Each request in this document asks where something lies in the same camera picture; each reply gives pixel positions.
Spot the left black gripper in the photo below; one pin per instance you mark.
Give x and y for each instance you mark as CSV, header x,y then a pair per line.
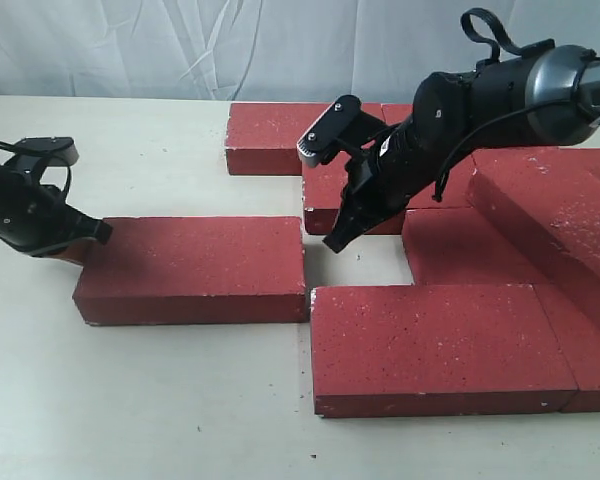
x,y
35,219

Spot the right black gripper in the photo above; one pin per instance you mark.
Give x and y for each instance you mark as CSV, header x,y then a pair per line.
x,y
382,180

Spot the red brick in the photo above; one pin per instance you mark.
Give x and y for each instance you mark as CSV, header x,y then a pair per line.
x,y
322,188
546,202
446,350
459,246
195,270
395,113
262,137
579,341

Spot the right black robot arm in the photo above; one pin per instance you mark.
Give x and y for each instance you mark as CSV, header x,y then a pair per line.
x,y
552,99

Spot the wrinkled blue-grey backdrop cloth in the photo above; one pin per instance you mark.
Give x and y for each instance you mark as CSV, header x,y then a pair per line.
x,y
230,50

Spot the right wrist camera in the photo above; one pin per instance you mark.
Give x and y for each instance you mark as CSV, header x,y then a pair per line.
x,y
343,126

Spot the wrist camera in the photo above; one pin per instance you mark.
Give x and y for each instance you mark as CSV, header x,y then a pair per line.
x,y
33,155
343,126

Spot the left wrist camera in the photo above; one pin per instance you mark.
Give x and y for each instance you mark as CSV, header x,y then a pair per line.
x,y
33,155

